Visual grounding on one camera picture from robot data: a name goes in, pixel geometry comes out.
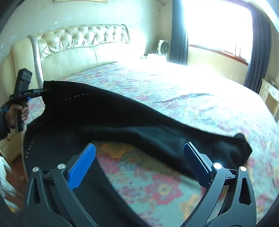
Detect dark blue curtain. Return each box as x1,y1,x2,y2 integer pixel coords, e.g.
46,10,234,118
244,4,272,93
169,0,188,65

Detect black pants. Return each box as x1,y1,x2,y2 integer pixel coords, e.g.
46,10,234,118
23,81,256,226

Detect cream tufted leather headboard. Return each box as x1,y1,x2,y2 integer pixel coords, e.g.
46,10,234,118
1,24,146,96

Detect dark blue left curtain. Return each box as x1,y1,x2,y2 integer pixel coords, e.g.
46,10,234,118
169,0,188,65

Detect person's left hand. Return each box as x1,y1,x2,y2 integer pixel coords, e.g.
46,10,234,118
6,102,30,129

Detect cream vanity dresser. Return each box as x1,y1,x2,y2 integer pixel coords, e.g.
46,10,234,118
259,79,279,122

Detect white desk fan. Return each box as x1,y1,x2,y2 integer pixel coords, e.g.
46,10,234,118
157,40,169,55

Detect dark blue right curtain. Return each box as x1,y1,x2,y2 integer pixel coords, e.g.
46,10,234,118
244,4,272,93

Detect floral bedspread bed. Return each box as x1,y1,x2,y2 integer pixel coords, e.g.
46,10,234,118
31,59,278,226

